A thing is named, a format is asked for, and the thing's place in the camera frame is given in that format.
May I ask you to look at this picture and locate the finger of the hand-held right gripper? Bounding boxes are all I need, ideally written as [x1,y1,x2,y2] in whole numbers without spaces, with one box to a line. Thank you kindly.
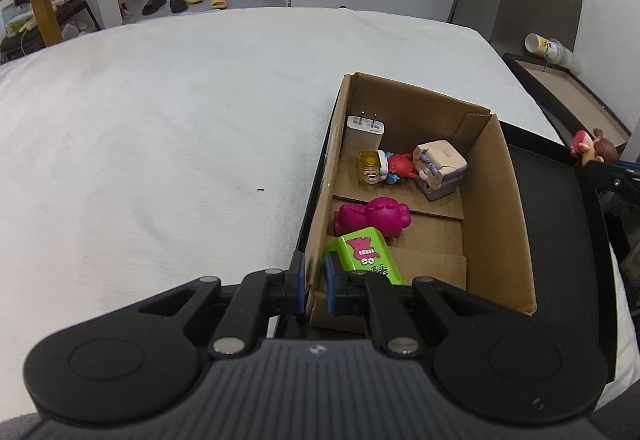
[575,160,640,205]

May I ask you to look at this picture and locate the white cube-shaped figurine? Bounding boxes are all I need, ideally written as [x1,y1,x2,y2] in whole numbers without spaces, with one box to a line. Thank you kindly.
[412,140,468,201]

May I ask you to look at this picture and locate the clear plastic bottle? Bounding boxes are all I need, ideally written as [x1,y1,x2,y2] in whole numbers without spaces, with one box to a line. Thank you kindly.
[525,32,583,73]

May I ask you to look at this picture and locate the clear yellow block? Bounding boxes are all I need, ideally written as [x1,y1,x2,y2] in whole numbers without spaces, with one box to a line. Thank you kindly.
[357,151,386,185]

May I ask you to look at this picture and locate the white charger plug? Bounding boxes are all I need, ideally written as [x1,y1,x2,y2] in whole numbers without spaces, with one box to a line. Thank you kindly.
[346,110,385,153]

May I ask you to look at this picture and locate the magenta toy figure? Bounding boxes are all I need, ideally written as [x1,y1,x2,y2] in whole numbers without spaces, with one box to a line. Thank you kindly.
[333,197,413,241]

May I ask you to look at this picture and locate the green toy trash bin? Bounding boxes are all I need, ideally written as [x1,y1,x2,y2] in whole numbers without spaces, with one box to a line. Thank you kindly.
[322,228,413,288]

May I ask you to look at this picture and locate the brown tray with black rim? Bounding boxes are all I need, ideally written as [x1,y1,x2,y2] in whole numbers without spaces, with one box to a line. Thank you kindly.
[501,52,632,155]

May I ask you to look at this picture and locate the brown-haired doll figurine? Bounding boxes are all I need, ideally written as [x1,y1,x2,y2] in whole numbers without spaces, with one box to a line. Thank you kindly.
[571,129,621,165]

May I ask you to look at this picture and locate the brown cardboard box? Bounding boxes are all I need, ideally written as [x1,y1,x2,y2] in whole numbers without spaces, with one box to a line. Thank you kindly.
[303,71,538,336]

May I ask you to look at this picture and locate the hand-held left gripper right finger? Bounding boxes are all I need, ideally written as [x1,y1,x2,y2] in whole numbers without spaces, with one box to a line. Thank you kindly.
[323,255,496,357]

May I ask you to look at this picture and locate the red toy figure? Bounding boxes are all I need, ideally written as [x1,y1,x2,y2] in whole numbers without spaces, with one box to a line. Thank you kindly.
[377,150,421,185]

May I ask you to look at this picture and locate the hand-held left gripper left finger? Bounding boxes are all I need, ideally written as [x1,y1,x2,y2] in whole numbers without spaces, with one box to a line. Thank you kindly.
[135,251,307,357]

